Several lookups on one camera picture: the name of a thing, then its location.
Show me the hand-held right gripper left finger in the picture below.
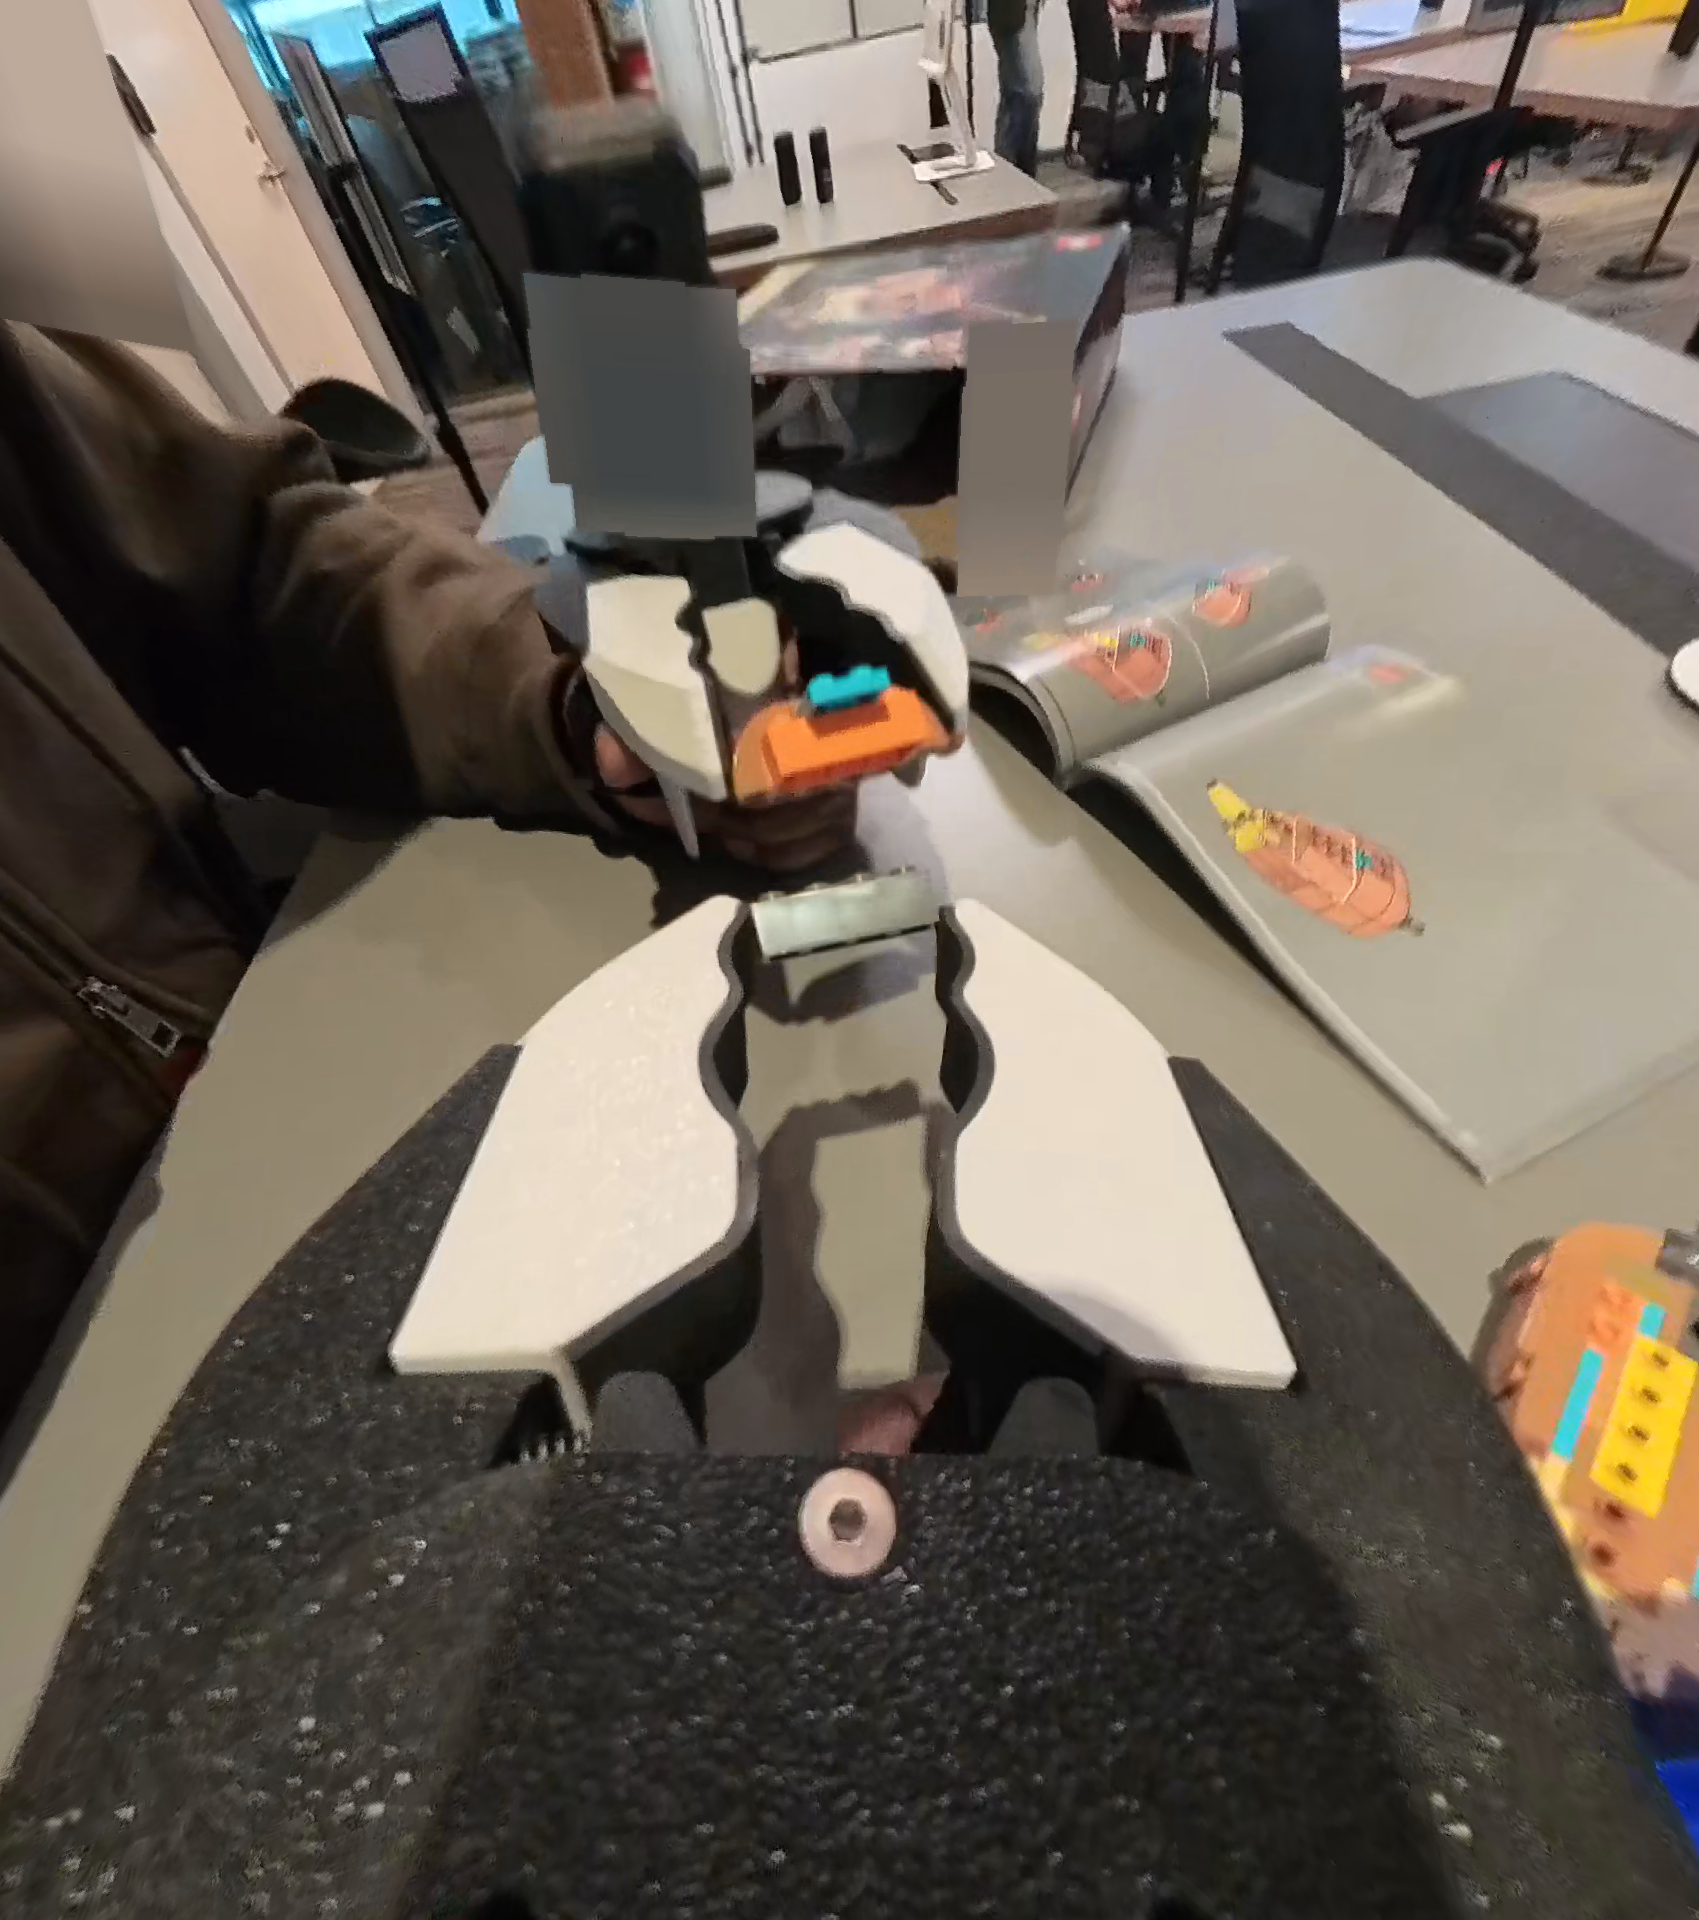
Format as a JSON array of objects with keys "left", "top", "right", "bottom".
[{"left": 386, "top": 898, "right": 764, "bottom": 1435}]

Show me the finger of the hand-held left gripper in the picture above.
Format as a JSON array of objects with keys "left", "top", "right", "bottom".
[
  {"left": 772, "top": 524, "right": 972, "bottom": 754},
  {"left": 583, "top": 574, "right": 737, "bottom": 861}
]

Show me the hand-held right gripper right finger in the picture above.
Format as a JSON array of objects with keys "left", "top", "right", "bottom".
[{"left": 936, "top": 900, "right": 1299, "bottom": 1390}]

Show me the orange and teal brick assembly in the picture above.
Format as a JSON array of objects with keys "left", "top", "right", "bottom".
[{"left": 734, "top": 670, "right": 961, "bottom": 804}]

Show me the printed cardboard toy box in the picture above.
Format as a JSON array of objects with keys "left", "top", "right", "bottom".
[{"left": 737, "top": 227, "right": 1131, "bottom": 513}]

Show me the grey toy brick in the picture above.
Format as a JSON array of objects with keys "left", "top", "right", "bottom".
[{"left": 749, "top": 871, "right": 936, "bottom": 963}]

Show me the person's left forearm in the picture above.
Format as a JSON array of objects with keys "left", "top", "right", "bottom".
[{"left": 0, "top": 300, "right": 615, "bottom": 830}]

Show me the grey desk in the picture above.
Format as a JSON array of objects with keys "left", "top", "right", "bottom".
[{"left": 0, "top": 256, "right": 1699, "bottom": 1714}]

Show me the person's left hand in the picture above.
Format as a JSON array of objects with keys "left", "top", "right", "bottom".
[{"left": 566, "top": 660, "right": 868, "bottom": 876}]

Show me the glass door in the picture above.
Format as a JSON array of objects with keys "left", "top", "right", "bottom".
[{"left": 187, "top": 0, "right": 528, "bottom": 407}]

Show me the grey background table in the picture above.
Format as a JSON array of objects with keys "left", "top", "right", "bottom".
[{"left": 703, "top": 143, "right": 1060, "bottom": 289}]

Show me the black round chair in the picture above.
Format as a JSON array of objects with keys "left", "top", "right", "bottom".
[{"left": 280, "top": 379, "right": 434, "bottom": 487}]

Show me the white stand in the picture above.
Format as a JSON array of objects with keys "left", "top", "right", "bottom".
[{"left": 908, "top": 0, "right": 1001, "bottom": 186}]

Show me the grey instruction booklet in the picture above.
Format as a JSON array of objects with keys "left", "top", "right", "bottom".
[{"left": 961, "top": 556, "right": 1699, "bottom": 1189}]

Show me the person's brown jacket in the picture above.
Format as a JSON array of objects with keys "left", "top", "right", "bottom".
[{"left": 0, "top": 407, "right": 264, "bottom": 1669}]

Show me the black office chair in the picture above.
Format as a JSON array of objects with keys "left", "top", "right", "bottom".
[
  {"left": 1178, "top": 0, "right": 1393, "bottom": 298},
  {"left": 1388, "top": 84, "right": 1544, "bottom": 281}
]

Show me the orange brick model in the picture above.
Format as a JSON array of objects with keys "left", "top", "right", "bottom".
[{"left": 1477, "top": 1221, "right": 1699, "bottom": 1705}]

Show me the wooden table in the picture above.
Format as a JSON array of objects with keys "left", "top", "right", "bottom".
[{"left": 1347, "top": 20, "right": 1699, "bottom": 367}]

